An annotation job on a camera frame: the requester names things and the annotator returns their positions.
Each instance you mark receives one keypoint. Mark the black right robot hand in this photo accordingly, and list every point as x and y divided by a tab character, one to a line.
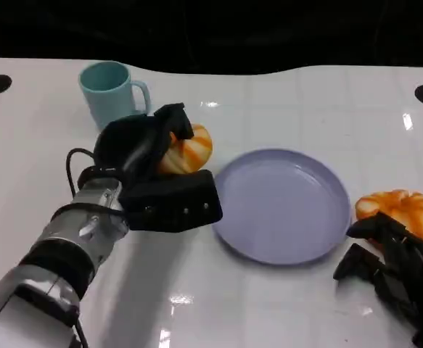
414	279

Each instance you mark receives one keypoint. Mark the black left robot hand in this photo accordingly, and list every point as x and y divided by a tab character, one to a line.
124	141

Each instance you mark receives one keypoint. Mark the orange and white bread roll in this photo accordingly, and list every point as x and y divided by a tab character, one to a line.
410	206
193	152

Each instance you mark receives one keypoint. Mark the pale green mug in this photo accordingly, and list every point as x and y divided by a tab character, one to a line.
104	101

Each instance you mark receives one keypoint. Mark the lilac plate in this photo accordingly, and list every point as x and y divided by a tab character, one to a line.
280	210

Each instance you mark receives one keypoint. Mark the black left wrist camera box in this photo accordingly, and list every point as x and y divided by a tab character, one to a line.
175	203

